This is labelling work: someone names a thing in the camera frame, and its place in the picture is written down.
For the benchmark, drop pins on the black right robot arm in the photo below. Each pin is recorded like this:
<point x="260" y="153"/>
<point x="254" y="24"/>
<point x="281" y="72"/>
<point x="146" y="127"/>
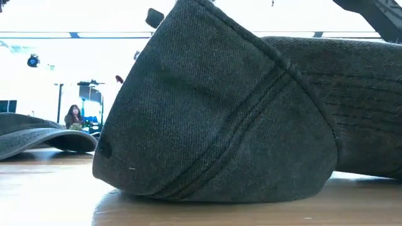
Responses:
<point x="380" y="15"/>

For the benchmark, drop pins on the dark grey baseball cap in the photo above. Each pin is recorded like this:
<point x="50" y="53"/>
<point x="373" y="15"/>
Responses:
<point x="220" y="110"/>

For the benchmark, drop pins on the black rounded object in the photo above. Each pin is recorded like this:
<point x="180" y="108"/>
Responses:
<point x="154" y="18"/>

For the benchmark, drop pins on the person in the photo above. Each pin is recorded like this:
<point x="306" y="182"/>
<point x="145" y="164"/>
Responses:
<point x="73" y="116"/>

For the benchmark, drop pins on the black round lamp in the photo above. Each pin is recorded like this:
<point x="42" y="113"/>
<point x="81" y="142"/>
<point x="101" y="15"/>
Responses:
<point x="33" y="61"/>

